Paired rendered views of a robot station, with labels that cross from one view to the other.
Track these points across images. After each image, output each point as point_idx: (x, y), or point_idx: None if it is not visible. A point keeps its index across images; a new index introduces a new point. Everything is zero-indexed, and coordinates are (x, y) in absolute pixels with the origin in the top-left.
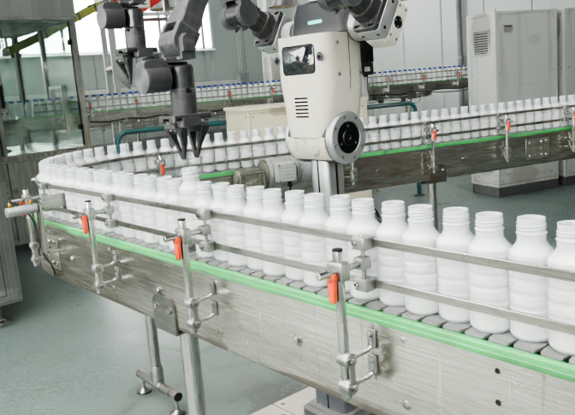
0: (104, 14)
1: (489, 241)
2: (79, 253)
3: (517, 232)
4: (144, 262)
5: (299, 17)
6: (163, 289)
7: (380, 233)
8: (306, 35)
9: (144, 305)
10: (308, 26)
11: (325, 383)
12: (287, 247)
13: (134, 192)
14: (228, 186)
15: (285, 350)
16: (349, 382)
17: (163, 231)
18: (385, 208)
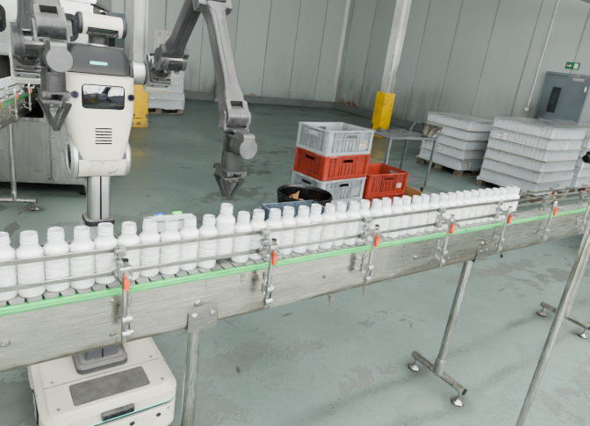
0: (69, 58)
1: (401, 207)
2: (26, 330)
3: (406, 202)
4: (180, 289)
5: (77, 54)
6: (204, 299)
7: (367, 214)
8: (117, 79)
9: (169, 324)
10: (89, 65)
11: (335, 288)
12: (317, 234)
13: (154, 237)
14: (273, 212)
15: (315, 285)
16: (370, 276)
17: (205, 257)
18: (368, 204)
